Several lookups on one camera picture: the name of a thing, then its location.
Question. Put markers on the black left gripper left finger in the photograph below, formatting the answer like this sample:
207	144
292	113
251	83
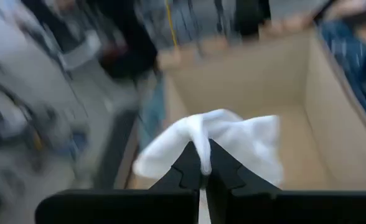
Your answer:
170	199

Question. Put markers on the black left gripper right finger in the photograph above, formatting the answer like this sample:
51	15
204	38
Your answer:
264	205

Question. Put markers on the white garment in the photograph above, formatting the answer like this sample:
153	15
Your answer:
248	140

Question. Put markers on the blue plaid shirt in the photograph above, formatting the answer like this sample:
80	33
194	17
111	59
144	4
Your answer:
357	62

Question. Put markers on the cardboard box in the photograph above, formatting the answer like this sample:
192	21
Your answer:
248	81

